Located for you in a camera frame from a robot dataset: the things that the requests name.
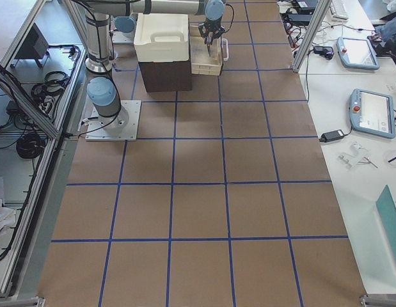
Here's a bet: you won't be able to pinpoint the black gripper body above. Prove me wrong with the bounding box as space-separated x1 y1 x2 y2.
198 17 225 43

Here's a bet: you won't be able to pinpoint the grey orange scissors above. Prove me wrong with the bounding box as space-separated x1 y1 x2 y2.
206 38 212 56

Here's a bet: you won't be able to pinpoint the wooden drawer with white handle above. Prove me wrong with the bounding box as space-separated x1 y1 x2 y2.
189 25 229 76

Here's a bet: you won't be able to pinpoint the white plastic tray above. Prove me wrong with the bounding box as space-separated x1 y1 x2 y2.
134 13 189 63

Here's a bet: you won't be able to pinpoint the dark brown wooden cabinet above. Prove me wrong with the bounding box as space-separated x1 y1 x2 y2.
139 60 193 93

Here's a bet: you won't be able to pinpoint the blue teach pendant far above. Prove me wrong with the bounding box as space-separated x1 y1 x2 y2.
336 37 379 70

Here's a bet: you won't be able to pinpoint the blue teach pendant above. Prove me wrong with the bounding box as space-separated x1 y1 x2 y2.
336 37 379 70
349 89 395 139

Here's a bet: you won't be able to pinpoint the black power adapter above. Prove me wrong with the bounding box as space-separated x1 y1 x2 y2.
319 129 345 143

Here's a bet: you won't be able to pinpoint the blue teach pendant near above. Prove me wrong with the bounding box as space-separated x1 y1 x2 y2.
349 89 395 139

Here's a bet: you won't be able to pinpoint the teal folder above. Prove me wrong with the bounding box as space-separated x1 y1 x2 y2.
376 185 396 253

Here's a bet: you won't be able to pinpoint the aluminium frame post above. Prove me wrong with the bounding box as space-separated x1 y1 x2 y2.
292 0 331 73

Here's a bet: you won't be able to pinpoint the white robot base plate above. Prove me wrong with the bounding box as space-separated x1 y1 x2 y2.
84 100 141 141

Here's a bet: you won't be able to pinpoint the black coiled cable bundle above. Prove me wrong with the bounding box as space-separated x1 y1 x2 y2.
15 130 47 161

